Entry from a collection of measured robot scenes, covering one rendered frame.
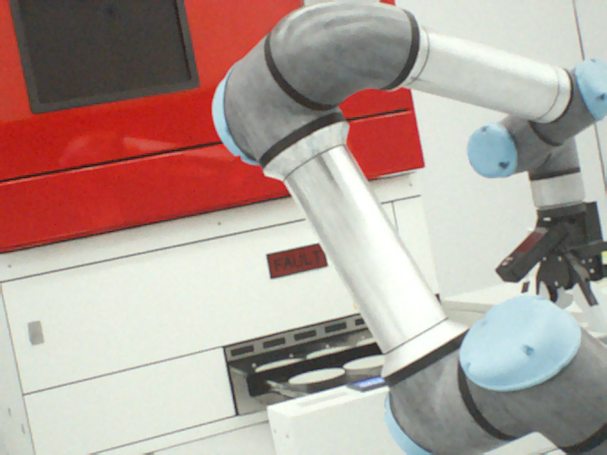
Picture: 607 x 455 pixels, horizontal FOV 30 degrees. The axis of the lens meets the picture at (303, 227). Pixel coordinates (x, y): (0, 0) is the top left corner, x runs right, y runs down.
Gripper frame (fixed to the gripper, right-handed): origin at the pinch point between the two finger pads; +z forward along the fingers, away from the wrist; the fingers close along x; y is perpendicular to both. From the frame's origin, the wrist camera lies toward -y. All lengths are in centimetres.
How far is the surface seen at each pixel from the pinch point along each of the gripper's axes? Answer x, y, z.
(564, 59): 206, 150, -53
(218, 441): 52, -42, 12
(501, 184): 206, 115, -14
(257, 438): 47, -36, 12
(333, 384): 36.9, -23.9, 4.5
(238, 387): 57, -35, 5
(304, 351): 57, -21, 1
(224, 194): 53, -32, -30
